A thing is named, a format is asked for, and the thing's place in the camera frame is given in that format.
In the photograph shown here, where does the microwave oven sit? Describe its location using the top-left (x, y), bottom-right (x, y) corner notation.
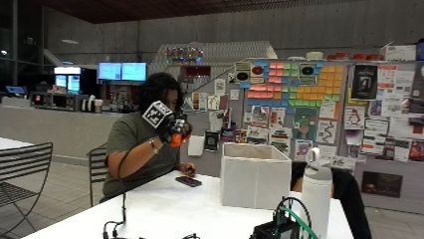
top-left (29, 92), bottom-right (89, 112)

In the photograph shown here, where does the black electronic device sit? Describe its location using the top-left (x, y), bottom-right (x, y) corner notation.
top-left (248, 219), bottom-right (301, 239)

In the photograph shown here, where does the black metal chair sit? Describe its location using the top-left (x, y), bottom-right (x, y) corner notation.
top-left (0, 141), bottom-right (54, 237)
top-left (86, 143), bottom-right (110, 207)

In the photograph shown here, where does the notice board with posters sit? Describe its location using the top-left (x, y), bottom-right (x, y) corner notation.
top-left (178, 58), bottom-right (424, 213)

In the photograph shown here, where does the group of coloured sticky notes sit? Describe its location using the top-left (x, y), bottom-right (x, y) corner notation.
top-left (238, 59), bottom-right (345, 116)

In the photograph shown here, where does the white marker cube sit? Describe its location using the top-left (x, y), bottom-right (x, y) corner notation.
top-left (141, 101), bottom-right (175, 129)

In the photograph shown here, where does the dark smartphone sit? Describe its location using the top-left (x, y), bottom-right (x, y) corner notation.
top-left (174, 175), bottom-right (203, 188)

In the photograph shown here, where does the white fabric storage box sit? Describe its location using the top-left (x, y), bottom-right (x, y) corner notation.
top-left (218, 141), bottom-right (292, 210)

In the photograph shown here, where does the black looped cable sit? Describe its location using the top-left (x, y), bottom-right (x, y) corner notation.
top-left (271, 196), bottom-right (312, 233)

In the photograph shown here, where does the lit vending fridge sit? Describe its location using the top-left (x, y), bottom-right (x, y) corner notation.
top-left (53, 66), bottom-right (83, 95)

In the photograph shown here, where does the white water bottle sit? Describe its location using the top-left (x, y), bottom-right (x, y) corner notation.
top-left (299, 146), bottom-right (333, 239)

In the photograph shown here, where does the blue monitor screen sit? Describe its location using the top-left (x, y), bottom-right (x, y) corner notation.
top-left (97, 62), bottom-right (123, 81)
top-left (121, 62), bottom-right (149, 83)

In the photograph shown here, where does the wrist bracelet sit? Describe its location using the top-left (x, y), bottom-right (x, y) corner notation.
top-left (147, 138), bottom-right (160, 155)

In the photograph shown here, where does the black jacket on chair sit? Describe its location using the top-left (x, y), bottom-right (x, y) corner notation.
top-left (289, 161), bottom-right (373, 239)

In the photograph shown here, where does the the person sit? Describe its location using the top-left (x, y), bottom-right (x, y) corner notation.
top-left (99, 72), bottom-right (198, 203)

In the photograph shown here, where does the green cable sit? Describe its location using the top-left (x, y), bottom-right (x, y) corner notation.
top-left (279, 207), bottom-right (319, 239)

